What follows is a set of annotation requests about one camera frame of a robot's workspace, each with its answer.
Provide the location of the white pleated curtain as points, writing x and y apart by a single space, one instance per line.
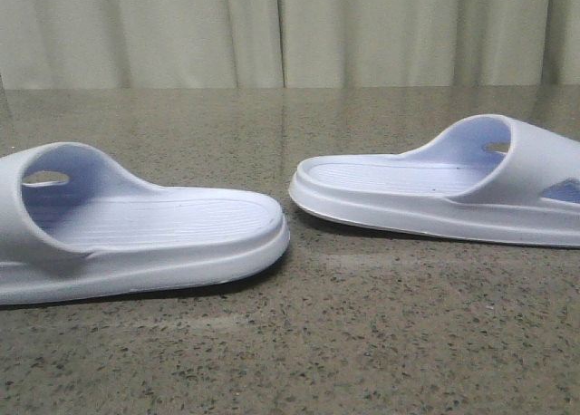
97 44

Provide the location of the light blue slipper two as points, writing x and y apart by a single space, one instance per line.
486 178

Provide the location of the light blue slipper one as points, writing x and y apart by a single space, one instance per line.
75 224

